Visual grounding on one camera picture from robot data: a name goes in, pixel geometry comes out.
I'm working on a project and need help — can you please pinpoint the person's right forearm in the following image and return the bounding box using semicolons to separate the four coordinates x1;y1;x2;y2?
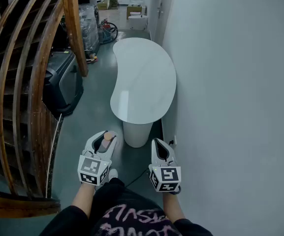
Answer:
161;191;186;225

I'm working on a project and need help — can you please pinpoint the black grey machine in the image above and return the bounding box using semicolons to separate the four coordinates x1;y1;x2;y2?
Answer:
42;50;85;117

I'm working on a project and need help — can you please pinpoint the cardboard box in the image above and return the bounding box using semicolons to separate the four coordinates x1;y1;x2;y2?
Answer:
126;5;143;20
96;0;111;11

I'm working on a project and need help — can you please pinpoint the black hose coil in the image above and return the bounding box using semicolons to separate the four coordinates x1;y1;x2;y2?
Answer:
97;21;119;45

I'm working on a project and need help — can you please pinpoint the light wooden stair beam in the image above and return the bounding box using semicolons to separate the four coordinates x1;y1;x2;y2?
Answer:
62;0;89;78

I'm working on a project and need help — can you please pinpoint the white kidney-shaped table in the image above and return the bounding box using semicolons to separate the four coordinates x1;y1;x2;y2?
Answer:
110;37;177;148

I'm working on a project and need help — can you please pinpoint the white toilet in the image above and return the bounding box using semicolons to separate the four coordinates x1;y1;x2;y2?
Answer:
128;11;149;30

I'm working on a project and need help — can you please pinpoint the black cable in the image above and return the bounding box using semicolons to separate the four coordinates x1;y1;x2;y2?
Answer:
124;167;151;188

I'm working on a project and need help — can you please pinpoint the black printed sweatshirt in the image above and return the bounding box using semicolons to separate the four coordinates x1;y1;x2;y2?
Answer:
39;189;214;236

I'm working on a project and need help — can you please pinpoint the red fire extinguisher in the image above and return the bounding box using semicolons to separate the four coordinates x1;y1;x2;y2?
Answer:
99;18;112;30

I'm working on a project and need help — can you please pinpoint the plastic-wrapped pallet stack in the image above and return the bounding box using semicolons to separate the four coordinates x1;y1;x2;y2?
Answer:
79;5;100;54

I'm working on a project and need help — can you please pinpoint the person's left forearm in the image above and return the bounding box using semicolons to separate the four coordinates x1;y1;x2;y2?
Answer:
71;180;96;219

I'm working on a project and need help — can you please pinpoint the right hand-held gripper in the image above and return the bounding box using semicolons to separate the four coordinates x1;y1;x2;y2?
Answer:
148;138;182;195

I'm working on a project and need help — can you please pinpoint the person's white shoe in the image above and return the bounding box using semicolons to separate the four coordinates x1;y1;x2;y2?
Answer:
108;168;119;181

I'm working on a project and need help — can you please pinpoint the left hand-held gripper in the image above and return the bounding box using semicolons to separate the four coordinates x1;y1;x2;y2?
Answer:
77;131;119;186

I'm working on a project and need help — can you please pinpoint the small pink round object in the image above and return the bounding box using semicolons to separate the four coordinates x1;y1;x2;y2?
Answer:
99;130;115;153

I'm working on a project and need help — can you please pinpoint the person's black trouser leg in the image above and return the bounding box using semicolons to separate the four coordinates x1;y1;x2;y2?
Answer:
94;177;126;196

